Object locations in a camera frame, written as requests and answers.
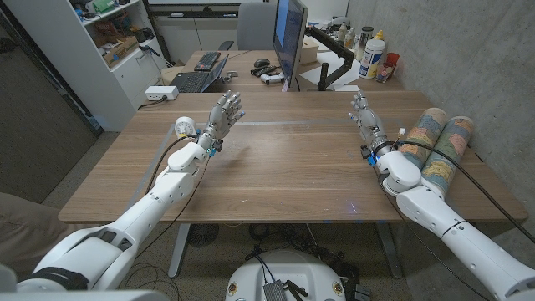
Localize white alarm clock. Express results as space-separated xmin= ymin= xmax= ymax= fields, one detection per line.
xmin=174 ymin=116 xmax=198 ymax=140

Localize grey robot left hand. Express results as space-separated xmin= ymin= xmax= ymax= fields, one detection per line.
xmin=199 ymin=90 xmax=247 ymax=156

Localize white wipes canister blue label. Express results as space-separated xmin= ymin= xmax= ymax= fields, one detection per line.
xmin=358 ymin=38 xmax=386 ymax=80

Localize white paper sheets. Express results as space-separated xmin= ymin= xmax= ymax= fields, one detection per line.
xmin=298 ymin=50 xmax=363 ymax=89

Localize white power strip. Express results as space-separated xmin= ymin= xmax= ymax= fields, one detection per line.
xmin=144 ymin=85 xmax=180 ymax=102

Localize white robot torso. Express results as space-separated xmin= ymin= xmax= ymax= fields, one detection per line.
xmin=225 ymin=249 xmax=347 ymax=301

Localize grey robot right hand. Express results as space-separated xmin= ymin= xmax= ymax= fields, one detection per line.
xmin=349 ymin=90 xmax=394 ymax=162

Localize black remote controller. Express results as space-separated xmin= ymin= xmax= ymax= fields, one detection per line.
xmin=250 ymin=64 xmax=279 ymax=78

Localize beige closed box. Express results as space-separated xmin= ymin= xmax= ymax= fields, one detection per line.
xmin=298 ymin=35 xmax=320 ymax=65

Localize red snack container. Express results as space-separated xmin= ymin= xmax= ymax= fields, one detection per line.
xmin=374 ymin=52 xmax=400 ymax=84

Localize white table leg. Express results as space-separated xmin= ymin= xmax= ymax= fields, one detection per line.
xmin=374 ymin=221 xmax=403 ymax=280
xmin=167 ymin=222 xmax=191 ymax=279

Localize white game controller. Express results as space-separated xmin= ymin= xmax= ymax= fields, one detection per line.
xmin=259 ymin=72 xmax=286 ymax=86

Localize open cardboard box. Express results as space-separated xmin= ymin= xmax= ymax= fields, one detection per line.
xmin=102 ymin=35 xmax=140 ymax=68

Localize black computer monitor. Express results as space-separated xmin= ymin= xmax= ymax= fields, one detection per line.
xmin=272 ymin=0 xmax=309 ymax=89

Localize person leg brown trousers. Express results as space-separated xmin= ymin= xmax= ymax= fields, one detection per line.
xmin=0 ymin=191 xmax=97 ymax=273

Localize dark lid glass jar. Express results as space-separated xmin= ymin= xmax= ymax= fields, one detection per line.
xmin=354 ymin=26 xmax=375 ymax=63

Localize black floor cable bundle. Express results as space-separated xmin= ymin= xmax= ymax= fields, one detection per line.
xmin=246 ymin=223 xmax=360 ymax=293

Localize dark open laptop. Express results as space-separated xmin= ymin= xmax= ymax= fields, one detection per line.
xmin=169 ymin=54 xmax=230 ymax=94

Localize black keyboard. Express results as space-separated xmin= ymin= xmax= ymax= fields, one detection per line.
xmin=193 ymin=51 xmax=222 ymax=73

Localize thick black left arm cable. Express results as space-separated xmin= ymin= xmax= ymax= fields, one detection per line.
xmin=145 ymin=133 xmax=201 ymax=196

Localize grey office chair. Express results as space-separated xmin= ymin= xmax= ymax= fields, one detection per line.
xmin=217 ymin=2 xmax=278 ymax=52

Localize black round fan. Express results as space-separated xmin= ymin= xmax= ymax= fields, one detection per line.
xmin=186 ymin=223 xmax=220 ymax=248

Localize white shelf cabinet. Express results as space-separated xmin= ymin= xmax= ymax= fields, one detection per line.
xmin=2 ymin=0 xmax=166 ymax=133

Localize rolled colourful world map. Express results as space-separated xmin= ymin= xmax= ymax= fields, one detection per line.
xmin=400 ymin=107 xmax=476 ymax=197

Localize grey finned metal module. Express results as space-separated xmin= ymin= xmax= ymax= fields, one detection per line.
xmin=262 ymin=279 xmax=288 ymax=301

